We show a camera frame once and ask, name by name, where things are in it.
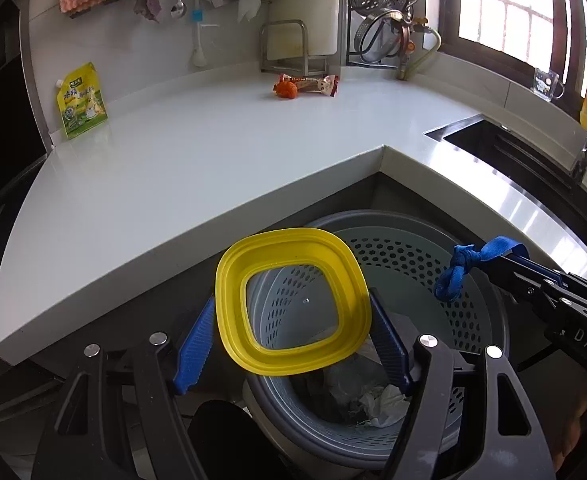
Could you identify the glass mug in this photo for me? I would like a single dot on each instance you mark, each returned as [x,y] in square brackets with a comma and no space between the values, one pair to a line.
[546,85]

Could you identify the bottle brush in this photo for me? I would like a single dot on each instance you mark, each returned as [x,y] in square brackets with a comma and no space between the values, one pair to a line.
[198,55]

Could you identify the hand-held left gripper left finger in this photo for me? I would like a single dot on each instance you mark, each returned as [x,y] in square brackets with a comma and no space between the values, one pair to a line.
[196,345]

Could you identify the yellow green pouch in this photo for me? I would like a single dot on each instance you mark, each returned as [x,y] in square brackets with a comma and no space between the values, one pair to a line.
[81,105]

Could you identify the orange toy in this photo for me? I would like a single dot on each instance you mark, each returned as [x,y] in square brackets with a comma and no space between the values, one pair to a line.
[286,90]

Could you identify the pot lid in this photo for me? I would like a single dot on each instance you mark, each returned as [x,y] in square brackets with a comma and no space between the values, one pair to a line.
[378,40]

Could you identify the window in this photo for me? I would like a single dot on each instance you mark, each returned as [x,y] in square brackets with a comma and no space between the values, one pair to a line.
[503,5]

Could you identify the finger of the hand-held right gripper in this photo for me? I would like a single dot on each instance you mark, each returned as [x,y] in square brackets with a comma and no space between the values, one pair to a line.
[521,282]
[538,266]

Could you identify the white tissue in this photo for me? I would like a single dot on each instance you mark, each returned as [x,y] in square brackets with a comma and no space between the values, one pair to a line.
[388,402]

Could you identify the white cutting board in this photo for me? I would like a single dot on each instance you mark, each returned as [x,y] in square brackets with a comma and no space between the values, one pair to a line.
[303,0]

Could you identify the metal board rack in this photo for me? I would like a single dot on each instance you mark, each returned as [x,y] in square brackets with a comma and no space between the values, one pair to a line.
[301,65]

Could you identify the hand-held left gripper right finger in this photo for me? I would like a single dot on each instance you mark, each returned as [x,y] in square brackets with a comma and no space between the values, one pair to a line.
[388,350]

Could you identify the snack wrapper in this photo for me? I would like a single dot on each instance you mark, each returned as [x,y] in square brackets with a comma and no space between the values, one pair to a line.
[318,85]

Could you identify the gas valve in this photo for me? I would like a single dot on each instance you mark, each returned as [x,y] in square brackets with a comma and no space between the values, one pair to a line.
[407,50]

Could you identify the black sink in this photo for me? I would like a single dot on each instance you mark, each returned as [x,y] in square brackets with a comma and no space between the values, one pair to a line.
[503,145]

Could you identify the crumpled white paper trash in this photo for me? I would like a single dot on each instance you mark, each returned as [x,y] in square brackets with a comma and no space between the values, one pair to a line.
[346,377]

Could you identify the grey perforated bin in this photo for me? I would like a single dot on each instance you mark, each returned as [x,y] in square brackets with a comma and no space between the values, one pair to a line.
[403,265]

